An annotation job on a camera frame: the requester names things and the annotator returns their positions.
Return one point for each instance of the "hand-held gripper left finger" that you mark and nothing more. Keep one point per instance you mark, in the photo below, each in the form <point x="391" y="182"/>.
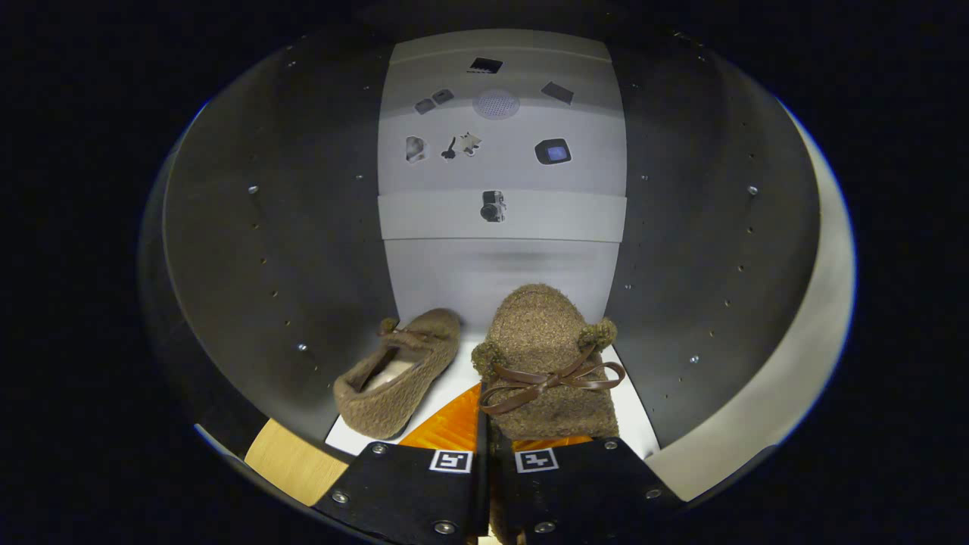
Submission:
<point x="483" y="492"/>

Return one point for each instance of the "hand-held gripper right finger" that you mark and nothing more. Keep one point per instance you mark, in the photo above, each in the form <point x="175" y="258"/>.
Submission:
<point x="575" y="492"/>

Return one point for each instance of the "brown fuzzy shoe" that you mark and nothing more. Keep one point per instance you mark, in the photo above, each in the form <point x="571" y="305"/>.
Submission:
<point x="424" y="356"/>
<point x="541" y="333"/>

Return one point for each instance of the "grey shoe cabinet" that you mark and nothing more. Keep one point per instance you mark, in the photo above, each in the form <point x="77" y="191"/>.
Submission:
<point x="303" y="227"/>

